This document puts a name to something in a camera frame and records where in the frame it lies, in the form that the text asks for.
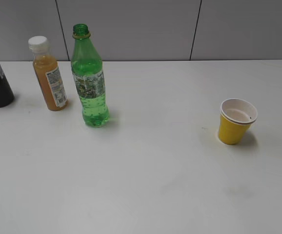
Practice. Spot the orange juice bottle white cap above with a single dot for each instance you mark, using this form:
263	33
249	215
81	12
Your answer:
48	74

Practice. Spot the green sprite bottle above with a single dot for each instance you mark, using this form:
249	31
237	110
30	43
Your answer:
88	75

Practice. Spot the yellow paper cup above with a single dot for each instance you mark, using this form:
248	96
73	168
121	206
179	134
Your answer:
237	115

